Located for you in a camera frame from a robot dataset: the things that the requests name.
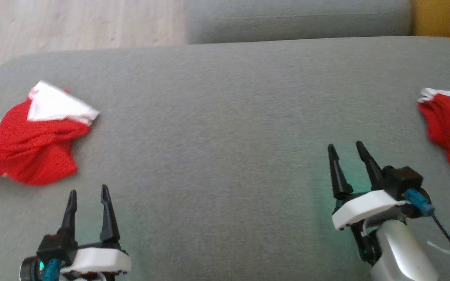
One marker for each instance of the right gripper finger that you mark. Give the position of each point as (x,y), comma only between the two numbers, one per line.
(339,179)
(372,169)

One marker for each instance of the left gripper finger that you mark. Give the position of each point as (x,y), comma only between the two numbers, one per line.
(70,218)
(108,222)

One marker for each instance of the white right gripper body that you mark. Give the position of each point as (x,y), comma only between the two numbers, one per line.
(361,207)

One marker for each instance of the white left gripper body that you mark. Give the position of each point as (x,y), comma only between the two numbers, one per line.
(96,259)

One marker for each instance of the red shirt with white sleeves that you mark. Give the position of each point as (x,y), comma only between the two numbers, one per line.
(25,152)

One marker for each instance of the grey sofa seat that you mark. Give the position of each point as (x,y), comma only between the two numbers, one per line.
(209,156)

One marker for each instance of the grey sofa section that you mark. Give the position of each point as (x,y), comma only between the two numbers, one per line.
(287,19)

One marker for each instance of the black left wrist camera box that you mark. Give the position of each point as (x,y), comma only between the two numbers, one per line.
(53,246)

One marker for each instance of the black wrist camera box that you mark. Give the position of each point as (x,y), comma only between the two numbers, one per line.
(53,246)
(404,179)

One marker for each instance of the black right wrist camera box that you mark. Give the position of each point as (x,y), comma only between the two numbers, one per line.
(404,179)

